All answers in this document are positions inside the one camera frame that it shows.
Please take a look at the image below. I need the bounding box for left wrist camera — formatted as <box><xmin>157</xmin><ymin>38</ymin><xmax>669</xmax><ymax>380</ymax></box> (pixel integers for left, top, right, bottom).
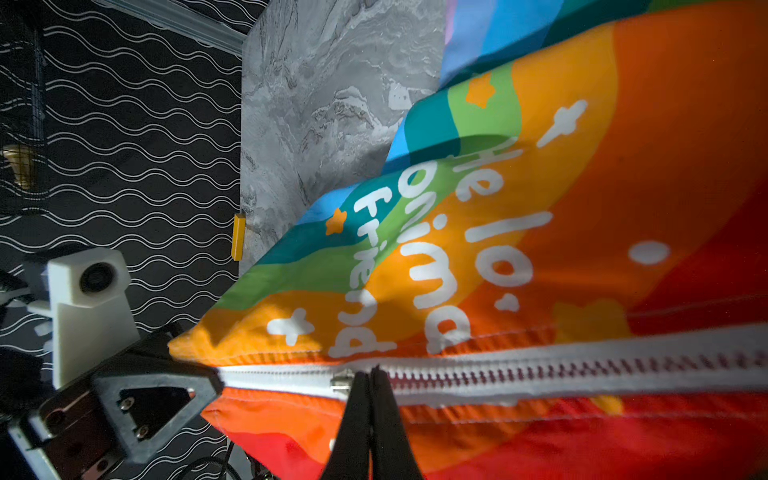
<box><xmin>23</xmin><ymin>244</ymin><xmax>140</xmax><ymax>390</ymax></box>

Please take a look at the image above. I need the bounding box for rainbow kids zip jacket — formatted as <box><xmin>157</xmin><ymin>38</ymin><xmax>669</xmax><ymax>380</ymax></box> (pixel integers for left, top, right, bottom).
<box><xmin>169</xmin><ymin>1</ymin><xmax>767</xmax><ymax>479</ymax></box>

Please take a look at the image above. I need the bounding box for brass fitting in basket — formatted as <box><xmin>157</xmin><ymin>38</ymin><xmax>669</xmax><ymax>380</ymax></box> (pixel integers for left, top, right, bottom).
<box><xmin>1</xmin><ymin>144</ymin><xmax>36</xmax><ymax>191</ymax></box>

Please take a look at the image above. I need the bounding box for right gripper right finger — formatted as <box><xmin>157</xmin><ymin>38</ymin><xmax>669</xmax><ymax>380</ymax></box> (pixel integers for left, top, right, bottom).
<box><xmin>369</xmin><ymin>367</ymin><xmax>423</xmax><ymax>480</ymax></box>

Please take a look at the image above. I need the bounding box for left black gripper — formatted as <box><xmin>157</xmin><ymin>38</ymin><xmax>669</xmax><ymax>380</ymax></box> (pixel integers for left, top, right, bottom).
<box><xmin>1</xmin><ymin>326</ymin><xmax>223</xmax><ymax>479</ymax></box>

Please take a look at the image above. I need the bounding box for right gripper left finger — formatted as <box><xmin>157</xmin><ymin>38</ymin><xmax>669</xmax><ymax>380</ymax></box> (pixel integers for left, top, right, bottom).
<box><xmin>321</xmin><ymin>373</ymin><xmax>372</xmax><ymax>480</ymax></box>

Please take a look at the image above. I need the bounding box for yellow block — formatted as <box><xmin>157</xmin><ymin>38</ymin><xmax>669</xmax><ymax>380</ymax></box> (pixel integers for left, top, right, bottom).
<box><xmin>231</xmin><ymin>212</ymin><xmax>246</xmax><ymax>262</ymax></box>

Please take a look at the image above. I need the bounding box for black wire wall basket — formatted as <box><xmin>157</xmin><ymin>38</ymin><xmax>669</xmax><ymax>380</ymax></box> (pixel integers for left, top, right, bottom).
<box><xmin>1</xmin><ymin>1</ymin><xmax>50</xmax><ymax>216</ymax></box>

